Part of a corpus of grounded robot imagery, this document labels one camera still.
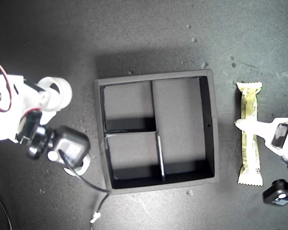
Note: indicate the large white tape roll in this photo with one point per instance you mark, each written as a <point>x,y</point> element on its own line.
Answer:
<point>63,93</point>

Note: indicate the snack bar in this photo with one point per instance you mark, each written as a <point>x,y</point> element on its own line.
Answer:
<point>250,158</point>

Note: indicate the white tape roll green core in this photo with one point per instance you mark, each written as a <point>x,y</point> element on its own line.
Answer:
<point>86,165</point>

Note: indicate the black tray with wells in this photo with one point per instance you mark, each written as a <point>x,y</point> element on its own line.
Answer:
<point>177,115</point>

